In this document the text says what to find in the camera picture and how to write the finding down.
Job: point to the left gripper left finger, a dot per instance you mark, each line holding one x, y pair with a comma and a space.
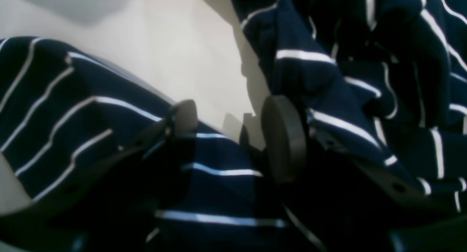
130, 182

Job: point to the navy white striped t-shirt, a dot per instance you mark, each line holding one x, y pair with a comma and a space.
385, 78

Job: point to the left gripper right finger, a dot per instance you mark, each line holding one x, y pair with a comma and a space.
298, 155

